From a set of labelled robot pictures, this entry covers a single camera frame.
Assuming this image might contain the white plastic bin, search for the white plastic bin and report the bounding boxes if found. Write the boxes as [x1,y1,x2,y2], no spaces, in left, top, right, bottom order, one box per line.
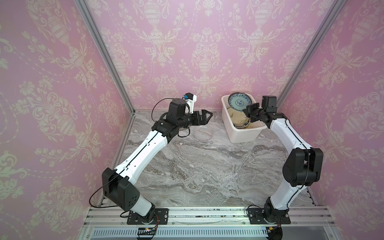
[221,95,267,143]

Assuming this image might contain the left corner aluminium post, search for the left corner aluminium post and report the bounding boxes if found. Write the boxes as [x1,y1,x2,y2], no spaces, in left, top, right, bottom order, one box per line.
[74,0,135,116]

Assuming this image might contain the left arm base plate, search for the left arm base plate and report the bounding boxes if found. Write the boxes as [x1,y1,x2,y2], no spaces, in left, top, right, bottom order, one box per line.
[127,208,169,225]

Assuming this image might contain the right corner aluminium post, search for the right corner aluminium post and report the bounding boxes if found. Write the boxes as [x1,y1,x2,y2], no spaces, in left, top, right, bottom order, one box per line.
[277,0,347,111]

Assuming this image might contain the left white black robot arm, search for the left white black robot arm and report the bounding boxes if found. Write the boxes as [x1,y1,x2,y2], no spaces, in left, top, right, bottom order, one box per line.
[102,98,213,223]

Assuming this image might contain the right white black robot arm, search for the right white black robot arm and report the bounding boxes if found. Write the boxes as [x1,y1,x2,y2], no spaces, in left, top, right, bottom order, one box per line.
[243,96,324,224]

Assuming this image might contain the blue floral patterned plate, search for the blue floral patterned plate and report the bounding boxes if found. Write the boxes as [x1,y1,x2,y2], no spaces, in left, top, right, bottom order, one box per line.
[228,92,253,112]

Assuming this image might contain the aluminium mounting rail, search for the aluminium mounting rail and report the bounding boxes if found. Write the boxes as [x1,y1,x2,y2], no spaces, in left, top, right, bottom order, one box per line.
[78,206,342,240]

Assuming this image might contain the clear glass plate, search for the clear glass plate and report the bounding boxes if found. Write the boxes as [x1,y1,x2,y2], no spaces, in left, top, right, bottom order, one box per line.
[193,126,215,142]

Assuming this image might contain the cream plate with willow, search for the cream plate with willow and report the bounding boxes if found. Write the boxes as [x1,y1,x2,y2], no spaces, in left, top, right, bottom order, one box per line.
[227,107,250,129]

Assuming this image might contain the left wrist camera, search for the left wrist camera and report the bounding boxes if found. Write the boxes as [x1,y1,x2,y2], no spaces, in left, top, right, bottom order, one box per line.
[184,93,197,114]

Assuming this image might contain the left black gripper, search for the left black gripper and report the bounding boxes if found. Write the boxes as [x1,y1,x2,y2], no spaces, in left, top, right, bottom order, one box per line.
[176,108,213,129]

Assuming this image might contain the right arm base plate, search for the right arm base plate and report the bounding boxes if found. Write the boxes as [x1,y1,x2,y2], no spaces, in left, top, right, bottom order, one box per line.
[247,208,291,225]

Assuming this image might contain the corner aluminium post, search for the corner aluminium post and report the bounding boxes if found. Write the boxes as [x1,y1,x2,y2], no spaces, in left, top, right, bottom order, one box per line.
[277,0,347,111]
[74,0,135,116]

